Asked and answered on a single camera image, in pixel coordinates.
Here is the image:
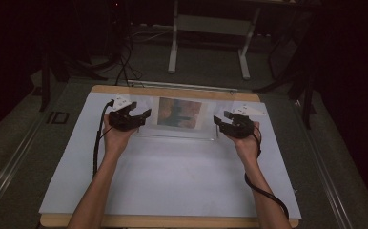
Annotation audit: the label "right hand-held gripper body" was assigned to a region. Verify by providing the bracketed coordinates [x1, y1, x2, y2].
[221, 103, 268, 139]

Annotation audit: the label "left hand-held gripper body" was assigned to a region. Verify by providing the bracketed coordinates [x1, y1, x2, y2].
[108, 94, 142, 132]

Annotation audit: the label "landscape picture card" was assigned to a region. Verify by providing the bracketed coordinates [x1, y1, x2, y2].
[156, 96, 204, 130]

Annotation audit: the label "clear acrylic photo frame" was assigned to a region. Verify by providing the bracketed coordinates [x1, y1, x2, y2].
[128, 93, 237, 142]

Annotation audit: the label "person's right hand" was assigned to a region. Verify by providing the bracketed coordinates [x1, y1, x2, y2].
[229, 121, 263, 162]

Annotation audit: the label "person's left hand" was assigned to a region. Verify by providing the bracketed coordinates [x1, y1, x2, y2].
[102, 114, 139, 157]

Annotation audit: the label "pale blue table mat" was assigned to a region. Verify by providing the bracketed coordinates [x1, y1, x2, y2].
[38, 92, 302, 220]

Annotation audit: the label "black metal stand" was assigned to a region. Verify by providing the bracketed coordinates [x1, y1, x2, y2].
[38, 37, 110, 113]
[252, 12, 320, 130]

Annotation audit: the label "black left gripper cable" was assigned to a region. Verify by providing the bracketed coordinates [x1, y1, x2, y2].
[92, 98, 115, 179]

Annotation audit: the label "black floor cables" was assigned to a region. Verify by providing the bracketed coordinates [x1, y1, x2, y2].
[114, 28, 146, 88]

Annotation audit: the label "metal floor rail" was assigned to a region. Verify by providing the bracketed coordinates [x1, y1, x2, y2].
[0, 108, 52, 219]
[290, 98, 354, 229]
[126, 79, 247, 94]

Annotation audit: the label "white metal desk frame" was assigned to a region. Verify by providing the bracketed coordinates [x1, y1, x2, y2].
[167, 0, 263, 81]

